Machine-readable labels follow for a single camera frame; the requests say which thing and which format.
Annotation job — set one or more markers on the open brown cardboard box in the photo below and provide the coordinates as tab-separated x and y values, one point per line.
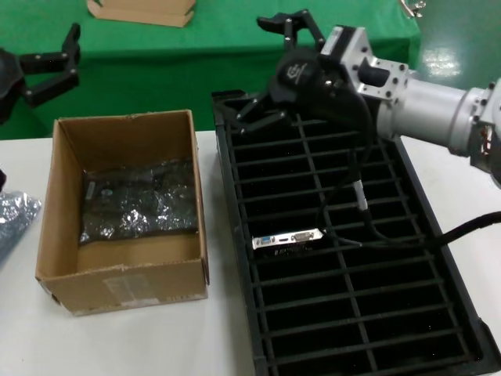
137	290

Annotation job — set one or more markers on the flat open cardboard mailer box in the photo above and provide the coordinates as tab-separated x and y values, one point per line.
137	13

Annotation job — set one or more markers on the bagged graphics card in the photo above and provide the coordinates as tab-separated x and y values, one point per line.
137	211

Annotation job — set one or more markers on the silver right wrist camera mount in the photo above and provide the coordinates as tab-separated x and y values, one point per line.
395	74

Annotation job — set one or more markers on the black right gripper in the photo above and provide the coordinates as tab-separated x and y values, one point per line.
313	86

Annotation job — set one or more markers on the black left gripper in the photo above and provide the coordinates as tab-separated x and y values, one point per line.
8	86

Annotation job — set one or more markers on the silver antistatic bag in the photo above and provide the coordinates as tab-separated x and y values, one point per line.
15	219

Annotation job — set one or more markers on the black slotted plastic container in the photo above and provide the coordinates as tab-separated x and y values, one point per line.
229	95

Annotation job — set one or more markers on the green tablecloth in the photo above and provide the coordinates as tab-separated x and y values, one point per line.
156	58

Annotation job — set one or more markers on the green graphics card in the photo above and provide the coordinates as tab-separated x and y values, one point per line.
289	238

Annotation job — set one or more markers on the silver metal binder clip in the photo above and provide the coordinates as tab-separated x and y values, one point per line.
411	8

